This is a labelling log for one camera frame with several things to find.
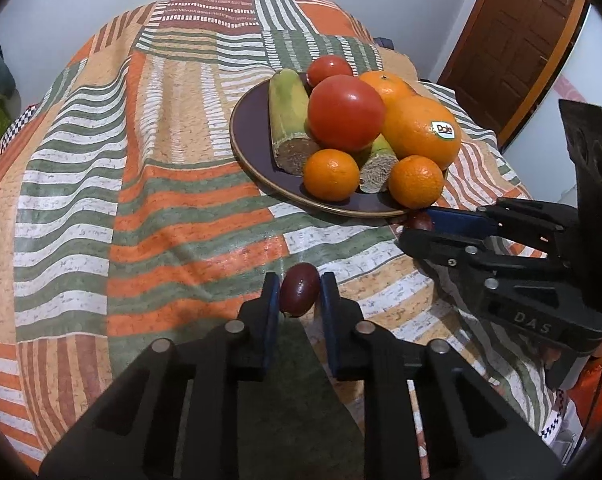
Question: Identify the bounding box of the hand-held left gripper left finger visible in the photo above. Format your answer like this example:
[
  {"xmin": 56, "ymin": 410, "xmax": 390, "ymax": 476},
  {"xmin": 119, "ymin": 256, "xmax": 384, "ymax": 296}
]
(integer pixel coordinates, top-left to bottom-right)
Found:
[{"xmin": 38, "ymin": 272, "xmax": 283, "ymax": 480}]

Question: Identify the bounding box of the checkered blanket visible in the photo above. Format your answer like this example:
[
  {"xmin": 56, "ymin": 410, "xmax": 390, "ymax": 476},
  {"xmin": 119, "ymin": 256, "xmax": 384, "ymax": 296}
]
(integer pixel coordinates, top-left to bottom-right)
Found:
[{"xmin": 0, "ymin": 104, "xmax": 41, "ymax": 161}]

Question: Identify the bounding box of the small tangerine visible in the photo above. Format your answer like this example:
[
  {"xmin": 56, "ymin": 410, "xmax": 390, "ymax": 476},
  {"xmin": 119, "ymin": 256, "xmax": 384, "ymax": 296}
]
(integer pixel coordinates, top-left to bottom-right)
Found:
[
  {"xmin": 388, "ymin": 155, "xmax": 445, "ymax": 210},
  {"xmin": 303, "ymin": 148, "xmax": 361, "ymax": 203}
]

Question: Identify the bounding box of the green sugarcane piece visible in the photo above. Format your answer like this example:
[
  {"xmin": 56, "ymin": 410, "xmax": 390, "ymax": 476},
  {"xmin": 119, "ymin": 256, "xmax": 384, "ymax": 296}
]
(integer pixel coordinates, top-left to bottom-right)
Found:
[
  {"xmin": 267, "ymin": 69, "xmax": 323, "ymax": 177},
  {"xmin": 357, "ymin": 133, "xmax": 400, "ymax": 194}
]

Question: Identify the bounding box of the brown wooden door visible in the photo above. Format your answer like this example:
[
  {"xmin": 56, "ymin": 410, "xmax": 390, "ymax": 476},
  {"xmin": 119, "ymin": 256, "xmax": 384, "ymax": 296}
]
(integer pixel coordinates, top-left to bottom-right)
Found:
[{"xmin": 438, "ymin": 0, "xmax": 590, "ymax": 147}]

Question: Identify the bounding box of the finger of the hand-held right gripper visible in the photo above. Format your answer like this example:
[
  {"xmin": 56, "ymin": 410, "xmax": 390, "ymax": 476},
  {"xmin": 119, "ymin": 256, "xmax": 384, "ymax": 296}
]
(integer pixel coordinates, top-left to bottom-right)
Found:
[
  {"xmin": 398, "ymin": 229, "xmax": 582, "ymax": 287},
  {"xmin": 427, "ymin": 199, "xmax": 580, "ymax": 257}
]

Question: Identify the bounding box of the striped patchwork cloth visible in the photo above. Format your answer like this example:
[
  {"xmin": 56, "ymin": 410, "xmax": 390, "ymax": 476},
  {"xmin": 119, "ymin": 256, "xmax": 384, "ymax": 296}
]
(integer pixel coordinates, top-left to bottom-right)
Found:
[{"xmin": 0, "ymin": 0, "xmax": 562, "ymax": 480}]

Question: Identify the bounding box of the dark purple plate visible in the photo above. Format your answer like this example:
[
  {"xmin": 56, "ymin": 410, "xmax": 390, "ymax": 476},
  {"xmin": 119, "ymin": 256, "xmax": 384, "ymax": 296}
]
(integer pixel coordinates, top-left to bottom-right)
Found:
[{"xmin": 229, "ymin": 79, "xmax": 450, "ymax": 219}]

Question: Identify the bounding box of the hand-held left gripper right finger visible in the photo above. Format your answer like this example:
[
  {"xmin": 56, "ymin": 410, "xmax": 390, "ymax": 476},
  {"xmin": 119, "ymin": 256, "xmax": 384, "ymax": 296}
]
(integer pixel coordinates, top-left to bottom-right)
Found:
[{"xmin": 318, "ymin": 272, "xmax": 564, "ymax": 480}]

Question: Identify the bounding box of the white heart-print wardrobe door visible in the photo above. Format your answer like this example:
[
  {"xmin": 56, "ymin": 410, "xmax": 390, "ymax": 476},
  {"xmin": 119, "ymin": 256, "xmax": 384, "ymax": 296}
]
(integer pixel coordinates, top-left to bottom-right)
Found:
[{"xmin": 501, "ymin": 4, "xmax": 602, "ymax": 206}]

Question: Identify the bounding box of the person's orange clothing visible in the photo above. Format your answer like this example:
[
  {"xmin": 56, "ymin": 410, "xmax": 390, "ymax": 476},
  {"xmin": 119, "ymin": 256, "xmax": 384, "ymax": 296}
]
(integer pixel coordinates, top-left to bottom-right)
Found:
[{"xmin": 563, "ymin": 335, "xmax": 602, "ymax": 426}]

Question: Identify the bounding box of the dark red grape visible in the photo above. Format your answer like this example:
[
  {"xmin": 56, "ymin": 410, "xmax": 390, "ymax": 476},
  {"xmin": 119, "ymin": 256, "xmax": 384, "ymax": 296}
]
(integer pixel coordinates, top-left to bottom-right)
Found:
[
  {"xmin": 280, "ymin": 262, "xmax": 322, "ymax": 318},
  {"xmin": 406, "ymin": 211, "xmax": 434, "ymax": 232}
]

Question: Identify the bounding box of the red tomato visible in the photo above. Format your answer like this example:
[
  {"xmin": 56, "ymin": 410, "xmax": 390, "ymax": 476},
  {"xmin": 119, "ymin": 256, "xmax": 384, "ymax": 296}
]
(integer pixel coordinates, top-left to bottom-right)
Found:
[
  {"xmin": 308, "ymin": 74, "xmax": 387, "ymax": 152},
  {"xmin": 306, "ymin": 55, "xmax": 355, "ymax": 87}
]

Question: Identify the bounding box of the orange with sticker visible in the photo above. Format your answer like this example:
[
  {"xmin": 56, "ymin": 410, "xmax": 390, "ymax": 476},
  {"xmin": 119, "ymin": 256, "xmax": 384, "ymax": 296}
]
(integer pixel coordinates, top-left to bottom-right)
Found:
[
  {"xmin": 381, "ymin": 95, "xmax": 462, "ymax": 171},
  {"xmin": 357, "ymin": 71, "xmax": 418, "ymax": 107}
]

